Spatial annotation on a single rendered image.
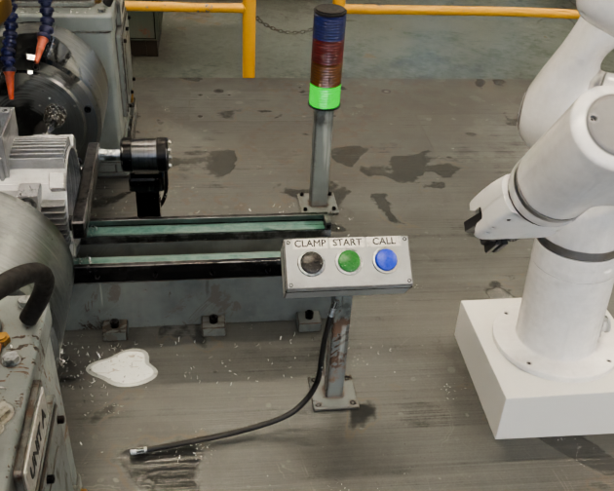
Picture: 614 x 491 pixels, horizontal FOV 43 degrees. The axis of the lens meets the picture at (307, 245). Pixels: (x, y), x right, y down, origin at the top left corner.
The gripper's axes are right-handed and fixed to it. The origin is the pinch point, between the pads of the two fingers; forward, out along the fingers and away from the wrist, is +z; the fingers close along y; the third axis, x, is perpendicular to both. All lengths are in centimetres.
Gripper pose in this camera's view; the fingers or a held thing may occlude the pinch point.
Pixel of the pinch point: (494, 237)
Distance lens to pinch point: 100.6
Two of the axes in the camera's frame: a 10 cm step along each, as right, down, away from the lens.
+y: -9.9, 0.4, -1.3
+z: -1.2, 3.0, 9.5
